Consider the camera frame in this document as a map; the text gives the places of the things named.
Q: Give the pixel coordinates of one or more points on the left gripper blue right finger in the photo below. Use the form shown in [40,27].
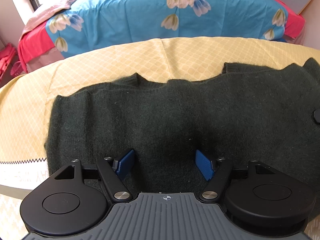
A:
[211,168]

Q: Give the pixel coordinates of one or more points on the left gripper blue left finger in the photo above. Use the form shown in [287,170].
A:
[116,168]

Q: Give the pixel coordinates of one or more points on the dark green knit sweater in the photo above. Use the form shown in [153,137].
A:
[246,113]

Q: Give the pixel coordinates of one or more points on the yellow and pink patterned quilt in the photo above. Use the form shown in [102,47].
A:
[26,101]

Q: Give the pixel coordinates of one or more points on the red blanket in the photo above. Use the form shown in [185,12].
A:
[35,47]

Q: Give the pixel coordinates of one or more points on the red bags pile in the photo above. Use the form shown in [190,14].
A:
[9,64]

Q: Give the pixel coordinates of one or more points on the pink floral pillow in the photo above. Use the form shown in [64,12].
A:
[45,12]

